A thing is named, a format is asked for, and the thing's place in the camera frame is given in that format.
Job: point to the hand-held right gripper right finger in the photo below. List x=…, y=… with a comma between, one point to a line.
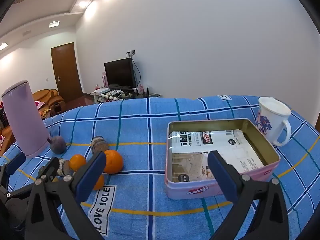
x=221, y=177

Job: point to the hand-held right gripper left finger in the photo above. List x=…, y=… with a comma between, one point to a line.
x=92, y=173

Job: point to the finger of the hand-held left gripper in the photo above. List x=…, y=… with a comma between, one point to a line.
x=16, y=163
x=50, y=167

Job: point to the small orange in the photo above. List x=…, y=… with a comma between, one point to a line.
x=77, y=162
x=99, y=182

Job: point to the large orange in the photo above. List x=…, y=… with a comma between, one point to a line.
x=113, y=162

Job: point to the pink metal tin box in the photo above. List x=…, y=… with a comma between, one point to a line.
x=190, y=191

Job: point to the round purple fruit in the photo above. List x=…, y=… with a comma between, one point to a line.
x=58, y=145

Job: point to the orange leather sofa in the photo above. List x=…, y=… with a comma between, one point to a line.
x=6, y=137

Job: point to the large white cloth label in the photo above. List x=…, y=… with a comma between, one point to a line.
x=102, y=205

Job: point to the white printed paper sheet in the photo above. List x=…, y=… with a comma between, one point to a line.
x=225, y=142

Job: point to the purple electric kettle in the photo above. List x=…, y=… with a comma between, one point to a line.
x=22, y=117

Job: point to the blue plaid blanket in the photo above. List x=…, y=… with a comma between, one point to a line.
x=140, y=135

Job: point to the orange leather armchair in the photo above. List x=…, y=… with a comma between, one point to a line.
x=53, y=100

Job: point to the low television stand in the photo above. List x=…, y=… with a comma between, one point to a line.
x=100, y=99

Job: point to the white mug blue floral print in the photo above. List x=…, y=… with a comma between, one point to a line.
x=272, y=122

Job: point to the small white cloth label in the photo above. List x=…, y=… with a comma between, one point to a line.
x=223, y=97

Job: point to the flat white box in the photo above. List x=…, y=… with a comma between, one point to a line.
x=101, y=91

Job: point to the pink paper bag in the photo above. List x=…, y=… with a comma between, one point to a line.
x=104, y=78

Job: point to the brown wooden door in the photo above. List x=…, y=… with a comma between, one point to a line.
x=66, y=72

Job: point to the pink flower box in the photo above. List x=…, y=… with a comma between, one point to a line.
x=141, y=88

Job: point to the black flat television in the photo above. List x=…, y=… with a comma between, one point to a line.
x=118, y=72

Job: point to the square ceiling light panel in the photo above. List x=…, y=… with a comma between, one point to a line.
x=3, y=45
x=54, y=23

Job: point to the ceiling air vent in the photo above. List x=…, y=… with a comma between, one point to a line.
x=26, y=32

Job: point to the wall power socket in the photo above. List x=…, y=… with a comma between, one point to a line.
x=131, y=52

